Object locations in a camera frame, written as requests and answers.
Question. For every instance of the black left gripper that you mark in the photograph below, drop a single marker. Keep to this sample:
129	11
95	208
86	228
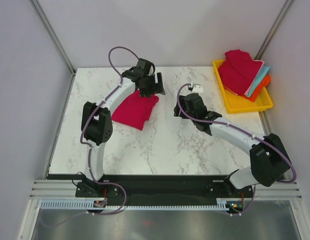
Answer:
154	89

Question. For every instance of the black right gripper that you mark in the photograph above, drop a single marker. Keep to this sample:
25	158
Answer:
183	103

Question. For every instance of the crimson t shirt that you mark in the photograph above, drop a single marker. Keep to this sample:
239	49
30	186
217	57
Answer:
135	110
238	72

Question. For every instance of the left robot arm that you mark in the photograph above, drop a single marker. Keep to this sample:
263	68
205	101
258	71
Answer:
97	125

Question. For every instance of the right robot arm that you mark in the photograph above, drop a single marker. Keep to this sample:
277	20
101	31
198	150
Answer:
268	158

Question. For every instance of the crimson t shirt in tray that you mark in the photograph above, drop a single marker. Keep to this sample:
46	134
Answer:
238	72

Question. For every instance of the orange t shirt in tray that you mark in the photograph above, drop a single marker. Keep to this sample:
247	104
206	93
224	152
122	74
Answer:
264	83

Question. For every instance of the teal t shirt in tray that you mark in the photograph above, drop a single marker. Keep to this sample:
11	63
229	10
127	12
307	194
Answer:
259	77

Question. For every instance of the pink t shirt in tray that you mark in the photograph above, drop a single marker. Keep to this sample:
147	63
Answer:
252	82

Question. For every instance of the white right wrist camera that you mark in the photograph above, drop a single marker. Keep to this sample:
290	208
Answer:
195	88

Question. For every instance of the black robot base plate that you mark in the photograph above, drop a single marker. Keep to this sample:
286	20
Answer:
160	189

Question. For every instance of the left aluminium corner post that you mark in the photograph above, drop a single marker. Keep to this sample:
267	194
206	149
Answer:
52	34

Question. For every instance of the aluminium corner post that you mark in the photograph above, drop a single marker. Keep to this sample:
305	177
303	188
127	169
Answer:
274	28
52	34

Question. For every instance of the aluminium front rail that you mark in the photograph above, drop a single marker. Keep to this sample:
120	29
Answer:
65	189

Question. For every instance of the white slotted cable duct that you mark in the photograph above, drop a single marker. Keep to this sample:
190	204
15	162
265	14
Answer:
93	205

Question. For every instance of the right aluminium corner post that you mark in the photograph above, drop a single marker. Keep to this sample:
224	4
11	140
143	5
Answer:
274	28

